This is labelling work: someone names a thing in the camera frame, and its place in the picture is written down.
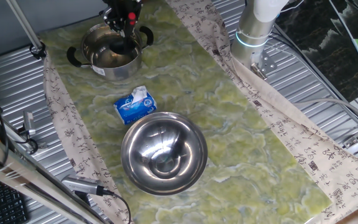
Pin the steel mixing bowl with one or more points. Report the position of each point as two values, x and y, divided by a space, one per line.
163 152

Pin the black pole clamp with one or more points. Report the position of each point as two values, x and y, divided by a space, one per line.
37 53

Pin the aluminium frame bar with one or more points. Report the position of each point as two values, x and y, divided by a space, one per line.
11 168

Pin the beige calligraphy cloth strip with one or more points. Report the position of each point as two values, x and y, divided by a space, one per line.
291 124
73 137

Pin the black keyboard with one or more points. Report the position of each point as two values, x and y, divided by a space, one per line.
5 202

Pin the green marble patterned mat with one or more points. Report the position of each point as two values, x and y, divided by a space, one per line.
197 93

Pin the blue tissue pack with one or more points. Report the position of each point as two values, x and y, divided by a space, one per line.
132 110

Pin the grey camera with stand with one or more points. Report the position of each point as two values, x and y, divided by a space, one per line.
82 185

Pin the aluminium pole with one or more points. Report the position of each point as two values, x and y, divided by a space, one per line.
23 21

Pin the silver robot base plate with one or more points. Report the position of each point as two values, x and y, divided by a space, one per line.
267 63

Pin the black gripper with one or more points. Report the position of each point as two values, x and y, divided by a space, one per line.
120 7

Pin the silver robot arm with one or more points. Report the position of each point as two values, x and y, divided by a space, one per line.
253 25

